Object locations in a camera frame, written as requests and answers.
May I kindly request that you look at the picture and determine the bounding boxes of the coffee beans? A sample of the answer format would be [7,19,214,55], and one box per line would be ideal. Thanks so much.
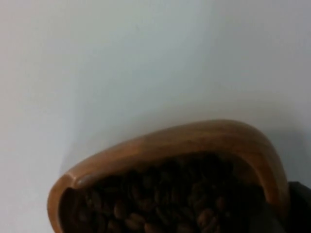
[72,152,268,233]

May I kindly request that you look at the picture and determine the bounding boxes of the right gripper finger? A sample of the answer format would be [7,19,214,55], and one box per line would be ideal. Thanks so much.
[272,181,311,233]

